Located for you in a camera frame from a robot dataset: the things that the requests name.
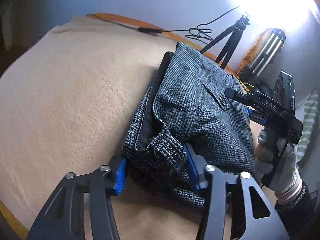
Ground black ring light cable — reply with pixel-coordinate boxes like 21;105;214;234
86;6;239;43

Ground gloved right hand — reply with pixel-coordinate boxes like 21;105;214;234
254;128;302;200

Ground small black tripod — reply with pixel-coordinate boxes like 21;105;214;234
200;15;250;69

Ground grey houndstooth pants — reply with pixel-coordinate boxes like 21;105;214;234
122;43;255;209

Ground folded silver tripod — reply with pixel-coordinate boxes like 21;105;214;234
240;28;286;86

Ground green striped white pillow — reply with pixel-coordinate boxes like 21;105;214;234
296;90;319;162

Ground bright ring light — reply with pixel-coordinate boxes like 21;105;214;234
231;0;319;32

